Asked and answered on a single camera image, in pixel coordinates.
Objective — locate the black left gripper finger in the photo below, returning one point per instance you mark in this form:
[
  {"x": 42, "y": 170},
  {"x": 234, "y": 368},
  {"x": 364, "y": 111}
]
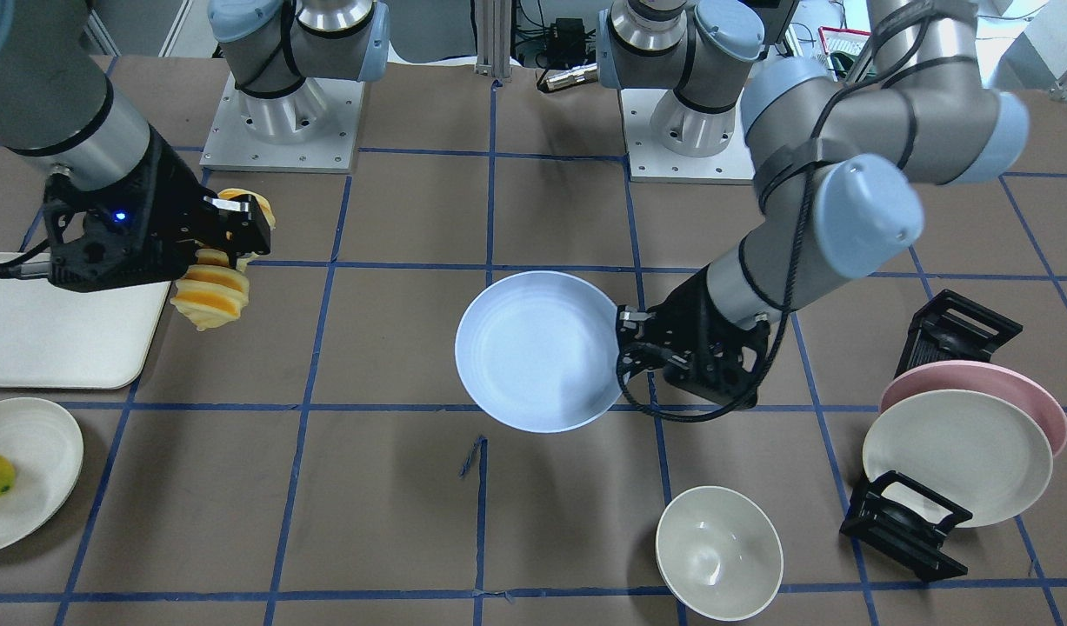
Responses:
[
  {"x": 631, "y": 324},
  {"x": 638, "y": 357}
]

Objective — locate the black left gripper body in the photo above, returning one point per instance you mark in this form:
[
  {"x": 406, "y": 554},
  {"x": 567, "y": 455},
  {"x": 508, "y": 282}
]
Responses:
[{"x": 691, "y": 315}]

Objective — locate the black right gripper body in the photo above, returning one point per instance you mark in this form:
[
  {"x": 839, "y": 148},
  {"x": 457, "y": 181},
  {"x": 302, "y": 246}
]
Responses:
[{"x": 178, "y": 207}]

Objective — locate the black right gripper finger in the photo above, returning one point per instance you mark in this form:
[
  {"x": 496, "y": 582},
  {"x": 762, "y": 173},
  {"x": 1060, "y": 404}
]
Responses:
[
  {"x": 238, "y": 226},
  {"x": 207, "y": 255}
]

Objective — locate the blue plate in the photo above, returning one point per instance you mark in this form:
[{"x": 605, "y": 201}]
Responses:
[{"x": 537, "y": 350}]

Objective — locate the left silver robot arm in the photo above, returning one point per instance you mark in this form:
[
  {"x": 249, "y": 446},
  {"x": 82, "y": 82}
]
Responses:
[{"x": 834, "y": 168}]

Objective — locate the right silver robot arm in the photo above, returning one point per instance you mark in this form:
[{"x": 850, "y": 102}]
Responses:
[{"x": 57, "y": 108}]

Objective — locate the cream plate under lemon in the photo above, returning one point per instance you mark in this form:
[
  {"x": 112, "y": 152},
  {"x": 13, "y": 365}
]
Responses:
[{"x": 44, "y": 444}]

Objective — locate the pink plate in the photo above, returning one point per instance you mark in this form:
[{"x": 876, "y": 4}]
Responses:
[{"x": 989, "y": 379}]

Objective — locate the black plate rack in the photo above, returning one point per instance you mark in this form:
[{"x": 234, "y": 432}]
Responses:
[{"x": 949, "y": 326}]

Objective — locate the cream plate in rack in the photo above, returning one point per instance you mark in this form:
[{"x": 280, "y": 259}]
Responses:
[{"x": 978, "y": 451}]

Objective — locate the white rectangular tray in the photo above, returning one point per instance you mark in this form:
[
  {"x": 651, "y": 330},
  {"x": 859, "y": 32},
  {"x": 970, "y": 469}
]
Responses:
[{"x": 52, "y": 338}]

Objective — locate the cream bowl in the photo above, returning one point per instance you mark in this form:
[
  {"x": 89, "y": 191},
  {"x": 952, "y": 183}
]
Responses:
[{"x": 719, "y": 553}]

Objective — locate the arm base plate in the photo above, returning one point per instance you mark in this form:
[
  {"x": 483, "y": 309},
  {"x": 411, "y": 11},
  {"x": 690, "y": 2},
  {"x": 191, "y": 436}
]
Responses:
[
  {"x": 313, "y": 130},
  {"x": 669, "y": 143}
]

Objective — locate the aluminium frame post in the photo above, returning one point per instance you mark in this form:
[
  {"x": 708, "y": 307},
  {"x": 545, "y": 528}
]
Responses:
[{"x": 493, "y": 23}]

